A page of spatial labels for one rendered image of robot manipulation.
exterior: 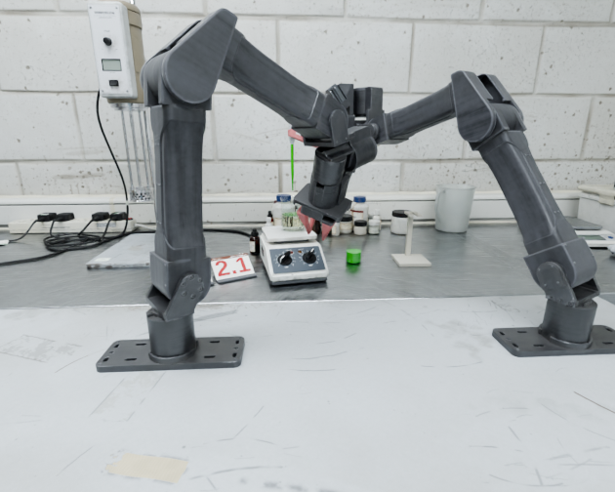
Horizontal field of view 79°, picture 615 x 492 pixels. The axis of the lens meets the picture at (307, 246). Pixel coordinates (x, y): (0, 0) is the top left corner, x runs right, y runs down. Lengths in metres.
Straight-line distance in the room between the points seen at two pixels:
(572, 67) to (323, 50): 0.87
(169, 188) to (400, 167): 1.05
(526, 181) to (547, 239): 0.10
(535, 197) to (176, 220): 0.53
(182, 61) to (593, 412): 0.63
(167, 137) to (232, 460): 0.37
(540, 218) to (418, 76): 0.88
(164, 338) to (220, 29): 0.40
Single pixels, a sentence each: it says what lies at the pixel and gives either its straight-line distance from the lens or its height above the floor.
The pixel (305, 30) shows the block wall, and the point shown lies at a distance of 1.39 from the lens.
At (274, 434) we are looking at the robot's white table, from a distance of 0.46.
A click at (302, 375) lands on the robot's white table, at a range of 0.54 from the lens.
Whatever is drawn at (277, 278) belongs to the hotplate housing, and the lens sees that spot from 0.80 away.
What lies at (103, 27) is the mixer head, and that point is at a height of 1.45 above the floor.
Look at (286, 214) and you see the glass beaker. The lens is 0.89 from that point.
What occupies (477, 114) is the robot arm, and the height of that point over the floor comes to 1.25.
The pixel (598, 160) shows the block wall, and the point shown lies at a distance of 1.80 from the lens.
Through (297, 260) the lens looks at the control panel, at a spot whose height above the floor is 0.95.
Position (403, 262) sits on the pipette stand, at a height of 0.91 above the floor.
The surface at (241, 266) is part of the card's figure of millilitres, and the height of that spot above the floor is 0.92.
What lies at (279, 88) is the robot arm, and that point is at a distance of 0.58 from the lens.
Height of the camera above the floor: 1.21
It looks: 17 degrees down
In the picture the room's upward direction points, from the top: straight up
